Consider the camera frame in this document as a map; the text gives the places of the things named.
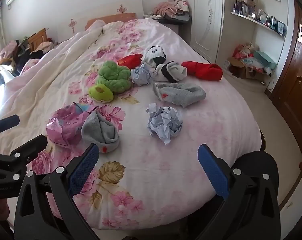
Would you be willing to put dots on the heap of mixed clothes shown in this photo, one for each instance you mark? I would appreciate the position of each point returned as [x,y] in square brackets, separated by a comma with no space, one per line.
[13,57]

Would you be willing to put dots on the white wall shelf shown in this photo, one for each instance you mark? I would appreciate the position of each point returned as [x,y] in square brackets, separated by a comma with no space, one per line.
[262,23]

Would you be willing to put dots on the green slipper sock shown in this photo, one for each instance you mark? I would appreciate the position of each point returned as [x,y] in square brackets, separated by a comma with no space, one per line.
[101,93]

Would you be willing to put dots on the wall shelf with bottles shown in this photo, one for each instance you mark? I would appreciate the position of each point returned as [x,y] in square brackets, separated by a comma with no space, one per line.
[243,8]

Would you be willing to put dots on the cardboard box of clutter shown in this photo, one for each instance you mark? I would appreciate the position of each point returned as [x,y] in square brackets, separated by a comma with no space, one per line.
[251,63]

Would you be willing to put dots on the grey sock with red mark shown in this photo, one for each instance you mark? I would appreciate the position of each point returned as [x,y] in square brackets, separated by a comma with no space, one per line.
[181,93]
[103,132]

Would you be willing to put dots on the white wardrobe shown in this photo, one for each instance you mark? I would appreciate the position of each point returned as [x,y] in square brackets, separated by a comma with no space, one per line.
[203,17]

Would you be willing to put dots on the dark nightstand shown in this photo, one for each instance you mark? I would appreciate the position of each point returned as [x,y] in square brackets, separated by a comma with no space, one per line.
[183,27]

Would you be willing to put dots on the red knot wall sticker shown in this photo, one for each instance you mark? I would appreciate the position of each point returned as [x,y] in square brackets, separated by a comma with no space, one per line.
[72,25]
[122,9]

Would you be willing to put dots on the small paper ball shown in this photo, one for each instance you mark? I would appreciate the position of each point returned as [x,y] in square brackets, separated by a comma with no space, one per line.
[142,75]

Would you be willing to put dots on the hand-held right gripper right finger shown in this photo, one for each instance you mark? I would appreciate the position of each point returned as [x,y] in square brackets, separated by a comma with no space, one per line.
[213,172]

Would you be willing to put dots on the pink plastic wrapper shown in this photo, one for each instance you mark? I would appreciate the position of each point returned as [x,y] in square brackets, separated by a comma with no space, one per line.
[63,125]

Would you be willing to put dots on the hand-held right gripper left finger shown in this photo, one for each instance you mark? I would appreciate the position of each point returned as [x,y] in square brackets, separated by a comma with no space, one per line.
[83,172]

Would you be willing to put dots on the large red sock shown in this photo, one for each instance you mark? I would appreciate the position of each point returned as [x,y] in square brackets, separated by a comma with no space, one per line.
[203,71]

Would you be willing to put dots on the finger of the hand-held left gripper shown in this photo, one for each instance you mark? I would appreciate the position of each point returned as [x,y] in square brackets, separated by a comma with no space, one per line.
[5,123]
[28,146]

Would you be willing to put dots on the large paper ball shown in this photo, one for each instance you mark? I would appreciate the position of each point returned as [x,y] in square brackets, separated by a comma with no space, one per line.
[164,125]

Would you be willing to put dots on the small red sock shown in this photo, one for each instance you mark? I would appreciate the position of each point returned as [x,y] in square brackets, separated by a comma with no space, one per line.
[129,60]

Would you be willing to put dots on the green fluffy sock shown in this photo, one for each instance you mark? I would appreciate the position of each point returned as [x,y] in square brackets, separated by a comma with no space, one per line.
[114,76]

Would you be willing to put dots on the pink clothes pile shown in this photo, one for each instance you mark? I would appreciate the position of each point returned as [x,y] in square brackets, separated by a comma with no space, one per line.
[169,7]

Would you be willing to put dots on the brown wooden door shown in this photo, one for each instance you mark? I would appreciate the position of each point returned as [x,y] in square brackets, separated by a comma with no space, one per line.
[293,87]

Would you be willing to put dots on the white fluffy sock black trim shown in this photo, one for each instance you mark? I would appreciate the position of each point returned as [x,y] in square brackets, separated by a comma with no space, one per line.
[153,53]

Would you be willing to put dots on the wooden chair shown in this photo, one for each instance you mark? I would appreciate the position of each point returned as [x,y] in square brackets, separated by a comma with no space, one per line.
[38,38]

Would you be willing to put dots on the dark grey flat board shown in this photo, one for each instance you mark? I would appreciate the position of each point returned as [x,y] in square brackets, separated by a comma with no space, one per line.
[178,17]

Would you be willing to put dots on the pink floral blanket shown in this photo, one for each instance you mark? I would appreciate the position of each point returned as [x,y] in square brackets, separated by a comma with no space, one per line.
[181,155]

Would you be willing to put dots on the black and white sock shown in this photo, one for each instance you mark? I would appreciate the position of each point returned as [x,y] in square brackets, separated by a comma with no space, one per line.
[169,72]

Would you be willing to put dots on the blue picture frame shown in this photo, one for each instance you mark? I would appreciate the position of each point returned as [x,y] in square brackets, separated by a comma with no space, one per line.
[281,27]

